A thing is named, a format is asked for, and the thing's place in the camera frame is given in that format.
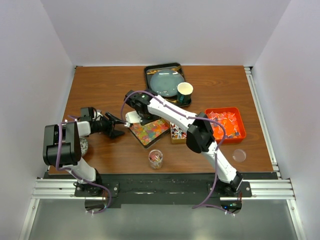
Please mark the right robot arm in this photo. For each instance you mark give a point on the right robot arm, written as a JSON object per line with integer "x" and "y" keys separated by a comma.
{"x": 199, "y": 134}

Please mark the silver patterned bowl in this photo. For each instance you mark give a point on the silver patterned bowl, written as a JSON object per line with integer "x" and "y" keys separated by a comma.
{"x": 84, "y": 146}

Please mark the black serving tray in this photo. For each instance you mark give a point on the black serving tray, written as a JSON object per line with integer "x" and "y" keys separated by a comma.
{"x": 165, "y": 65}

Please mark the gold fork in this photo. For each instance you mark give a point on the gold fork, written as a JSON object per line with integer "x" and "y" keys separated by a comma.
{"x": 153, "y": 71}

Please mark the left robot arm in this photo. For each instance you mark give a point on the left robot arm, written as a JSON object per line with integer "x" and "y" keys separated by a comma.
{"x": 62, "y": 147}

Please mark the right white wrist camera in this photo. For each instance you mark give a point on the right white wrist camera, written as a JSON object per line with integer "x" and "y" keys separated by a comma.
{"x": 131, "y": 118}

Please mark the dark green mug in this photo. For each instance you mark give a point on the dark green mug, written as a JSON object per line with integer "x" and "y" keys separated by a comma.
{"x": 184, "y": 92}

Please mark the blue-grey ceramic plate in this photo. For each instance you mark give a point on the blue-grey ceramic plate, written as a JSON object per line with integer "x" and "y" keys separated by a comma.
{"x": 165, "y": 82}

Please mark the clear glass jar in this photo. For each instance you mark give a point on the clear glass jar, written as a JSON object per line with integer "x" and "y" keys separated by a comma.
{"x": 155, "y": 158}

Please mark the orange tray of lollipops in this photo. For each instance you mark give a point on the orange tray of lollipops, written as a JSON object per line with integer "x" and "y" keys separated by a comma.
{"x": 230, "y": 119}

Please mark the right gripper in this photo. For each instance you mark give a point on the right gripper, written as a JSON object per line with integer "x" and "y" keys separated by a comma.
{"x": 144, "y": 121}

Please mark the aluminium frame rail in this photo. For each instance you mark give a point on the aluminium frame rail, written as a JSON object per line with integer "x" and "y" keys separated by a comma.
{"x": 270, "y": 214}

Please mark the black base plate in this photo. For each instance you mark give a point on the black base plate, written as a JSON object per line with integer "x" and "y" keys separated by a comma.
{"x": 160, "y": 189}

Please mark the gold tin of gummy candies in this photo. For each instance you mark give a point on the gold tin of gummy candies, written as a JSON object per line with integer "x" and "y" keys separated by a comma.
{"x": 149, "y": 133}

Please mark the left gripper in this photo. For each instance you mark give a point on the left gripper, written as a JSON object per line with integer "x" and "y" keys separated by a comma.
{"x": 110, "y": 124}

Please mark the clear round jar lid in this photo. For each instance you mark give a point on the clear round jar lid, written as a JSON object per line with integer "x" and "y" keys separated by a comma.
{"x": 239, "y": 155}

